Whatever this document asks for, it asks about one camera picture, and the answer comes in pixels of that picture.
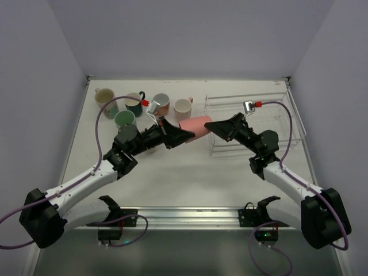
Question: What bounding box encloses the coral pink cup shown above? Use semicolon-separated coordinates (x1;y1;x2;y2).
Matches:
179;116;212;143

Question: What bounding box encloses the pink mug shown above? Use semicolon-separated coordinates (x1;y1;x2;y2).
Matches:
174;97;193;121

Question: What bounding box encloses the orange mug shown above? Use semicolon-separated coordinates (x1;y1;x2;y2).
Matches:
153;93;170;117

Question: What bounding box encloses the dark green mug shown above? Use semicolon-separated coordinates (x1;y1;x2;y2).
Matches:
124;91;145;117

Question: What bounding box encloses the light green cup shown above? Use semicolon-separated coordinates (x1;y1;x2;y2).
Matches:
114;110;136;129

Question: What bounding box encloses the cream and mint floral mug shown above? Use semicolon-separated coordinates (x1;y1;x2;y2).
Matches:
94;88;119;119

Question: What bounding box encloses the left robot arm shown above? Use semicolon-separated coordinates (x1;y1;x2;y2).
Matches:
20;117;195;248

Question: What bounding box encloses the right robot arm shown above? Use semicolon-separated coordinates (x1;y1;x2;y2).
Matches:
205;113;351;250

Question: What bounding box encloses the right black control box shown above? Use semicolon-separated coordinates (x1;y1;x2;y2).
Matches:
254;229;279;246

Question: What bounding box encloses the black control box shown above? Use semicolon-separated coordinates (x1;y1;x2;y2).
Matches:
254;229;279;246
97;229;122;244

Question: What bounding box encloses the left black control box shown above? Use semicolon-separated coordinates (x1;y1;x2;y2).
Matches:
97;229;122;244

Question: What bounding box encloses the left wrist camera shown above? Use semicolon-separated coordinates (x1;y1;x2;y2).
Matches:
146;101;160;116

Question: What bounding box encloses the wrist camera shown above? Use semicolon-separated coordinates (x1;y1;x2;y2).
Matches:
243;101;263;115
146;101;160;116

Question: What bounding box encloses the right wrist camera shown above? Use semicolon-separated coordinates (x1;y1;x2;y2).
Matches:
243;101;263;115

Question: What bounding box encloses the clear wire dish rack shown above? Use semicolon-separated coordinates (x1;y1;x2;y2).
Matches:
204;87;306;158

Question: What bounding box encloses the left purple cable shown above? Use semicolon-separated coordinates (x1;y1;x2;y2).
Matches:
0;96;149;250

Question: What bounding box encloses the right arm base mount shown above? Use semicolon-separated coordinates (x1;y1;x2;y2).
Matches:
237;195;281;227

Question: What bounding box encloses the aluminium mounting rail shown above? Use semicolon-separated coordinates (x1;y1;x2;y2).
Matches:
36;205;340;231

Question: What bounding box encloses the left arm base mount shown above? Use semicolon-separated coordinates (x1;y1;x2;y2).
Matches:
87;195;138;228

